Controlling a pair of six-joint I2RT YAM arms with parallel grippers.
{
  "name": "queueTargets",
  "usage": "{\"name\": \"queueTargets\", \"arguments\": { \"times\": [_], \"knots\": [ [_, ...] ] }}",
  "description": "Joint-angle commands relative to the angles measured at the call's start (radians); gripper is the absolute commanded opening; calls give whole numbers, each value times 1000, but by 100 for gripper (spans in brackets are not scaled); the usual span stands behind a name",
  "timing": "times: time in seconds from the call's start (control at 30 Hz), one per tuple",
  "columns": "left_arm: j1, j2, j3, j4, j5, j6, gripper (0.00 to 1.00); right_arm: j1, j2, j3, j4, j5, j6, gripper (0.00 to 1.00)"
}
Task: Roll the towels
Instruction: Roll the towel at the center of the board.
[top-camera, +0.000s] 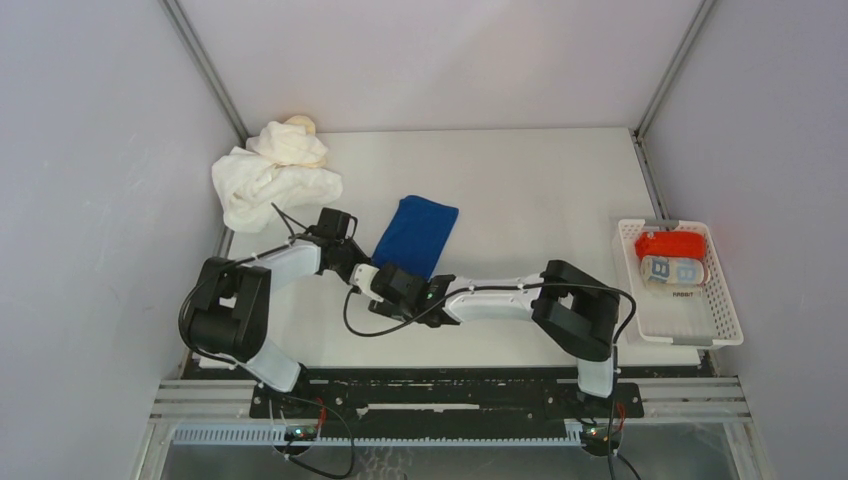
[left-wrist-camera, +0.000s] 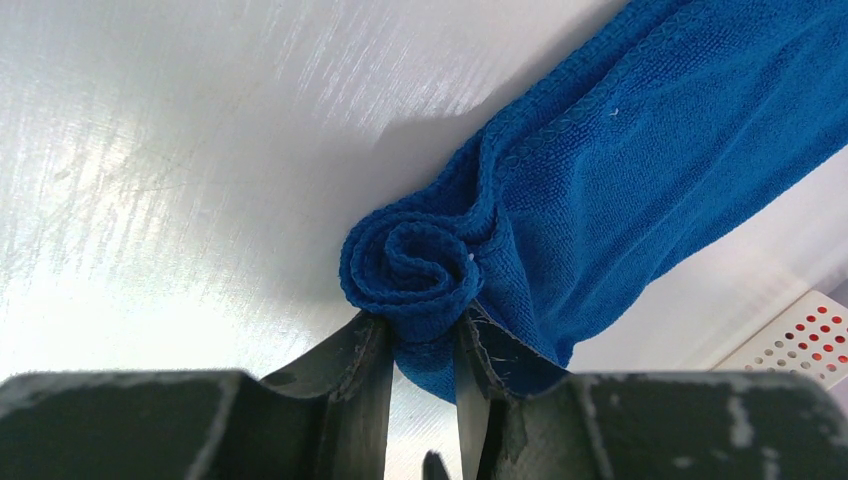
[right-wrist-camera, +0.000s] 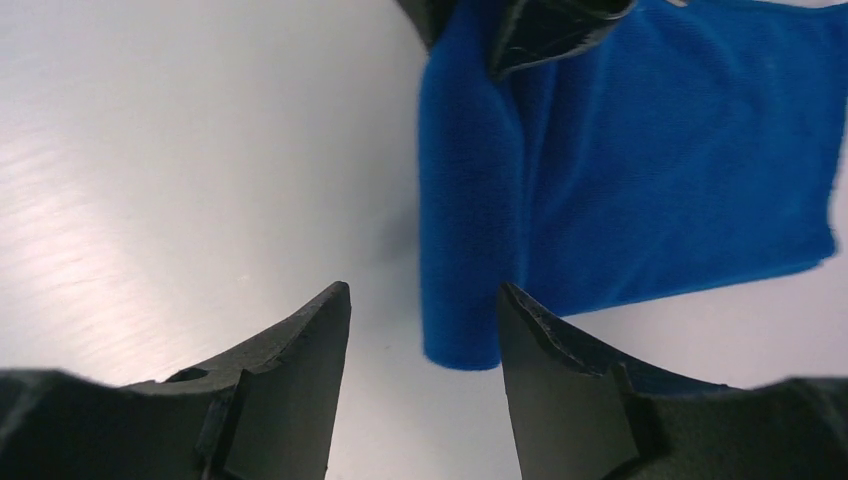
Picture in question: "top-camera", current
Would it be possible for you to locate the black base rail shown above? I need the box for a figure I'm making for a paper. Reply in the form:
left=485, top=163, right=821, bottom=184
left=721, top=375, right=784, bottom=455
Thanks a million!
left=249, top=367, right=645, bottom=442

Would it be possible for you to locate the red rolled towel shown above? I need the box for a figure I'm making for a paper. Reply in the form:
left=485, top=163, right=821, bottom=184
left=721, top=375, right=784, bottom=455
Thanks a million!
left=634, top=231, right=707, bottom=260

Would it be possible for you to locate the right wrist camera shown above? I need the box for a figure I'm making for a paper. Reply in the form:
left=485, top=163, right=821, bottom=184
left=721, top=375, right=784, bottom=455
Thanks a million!
left=351, top=263, right=427, bottom=307

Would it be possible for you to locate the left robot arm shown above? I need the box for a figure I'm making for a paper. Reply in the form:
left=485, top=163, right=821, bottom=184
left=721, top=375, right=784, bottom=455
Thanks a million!
left=178, top=236, right=372, bottom=417

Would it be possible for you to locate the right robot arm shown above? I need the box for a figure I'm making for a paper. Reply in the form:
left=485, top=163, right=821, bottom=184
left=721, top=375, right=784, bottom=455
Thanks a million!
left=352, top=260, right=631, bottom=416

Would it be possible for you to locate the blue towel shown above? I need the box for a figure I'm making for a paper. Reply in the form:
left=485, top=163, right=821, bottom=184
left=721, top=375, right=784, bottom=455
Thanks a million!
left=372, top=195, right=460, bottom=279

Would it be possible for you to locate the white plastic basket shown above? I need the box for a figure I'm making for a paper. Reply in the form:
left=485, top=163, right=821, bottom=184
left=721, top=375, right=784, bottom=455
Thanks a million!
left=612, top=219, right=744, bottom=349

